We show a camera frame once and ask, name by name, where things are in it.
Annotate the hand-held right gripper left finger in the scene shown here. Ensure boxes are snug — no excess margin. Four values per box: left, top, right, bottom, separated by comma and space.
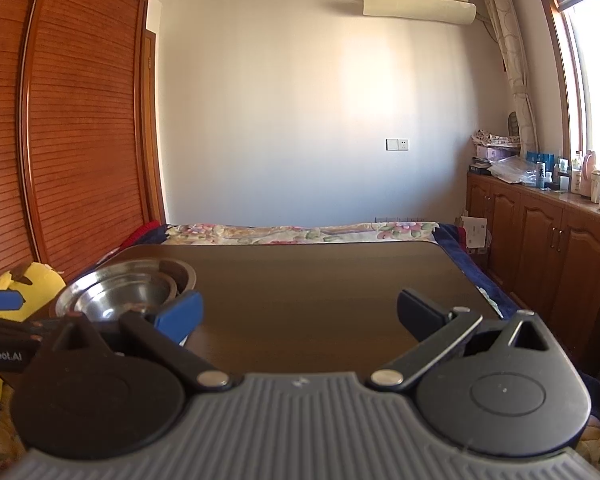
40, 290, 233, 393

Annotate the wooden cabinet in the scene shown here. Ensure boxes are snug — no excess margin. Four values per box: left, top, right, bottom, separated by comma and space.
466, 170, 600, 376

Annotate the large stainless steel bowl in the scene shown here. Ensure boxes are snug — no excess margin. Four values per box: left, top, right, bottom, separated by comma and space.
55, 259, 197, 323

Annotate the floral cloth bundle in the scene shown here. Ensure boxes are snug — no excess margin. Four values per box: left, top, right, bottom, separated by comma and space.
472, 130, 522, 148

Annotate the floral blanket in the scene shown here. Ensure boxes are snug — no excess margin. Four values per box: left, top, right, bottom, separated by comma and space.
0, 219, 600, 480

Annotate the patterned beige curtain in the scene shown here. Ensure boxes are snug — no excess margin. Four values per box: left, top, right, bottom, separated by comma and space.
476, 0, 540, 158

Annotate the clear plastic bag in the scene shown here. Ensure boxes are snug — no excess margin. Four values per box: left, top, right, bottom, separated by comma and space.
489, 156, 538, 187

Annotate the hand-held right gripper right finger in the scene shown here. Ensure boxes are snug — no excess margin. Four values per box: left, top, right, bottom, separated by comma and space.
365, 289, 563, 393

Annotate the yellow plush toy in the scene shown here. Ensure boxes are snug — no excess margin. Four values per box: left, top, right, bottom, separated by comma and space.
0, 261, 67, 423

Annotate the pink box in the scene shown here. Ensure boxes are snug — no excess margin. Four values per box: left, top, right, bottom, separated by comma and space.
476, 146, 520, 161

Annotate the navy red blanket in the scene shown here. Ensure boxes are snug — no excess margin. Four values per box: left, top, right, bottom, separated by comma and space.
115, 220, 521, 321

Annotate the wooden louvered wardrobe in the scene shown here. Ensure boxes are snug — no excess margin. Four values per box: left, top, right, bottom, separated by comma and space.
0, 0, 167, 286

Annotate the white paper bag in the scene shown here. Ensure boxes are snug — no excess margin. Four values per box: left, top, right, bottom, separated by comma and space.
461, 216, 488, 253

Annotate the pink kettle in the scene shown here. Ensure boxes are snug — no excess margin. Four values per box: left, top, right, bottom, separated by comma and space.
581, 150, 600, 197

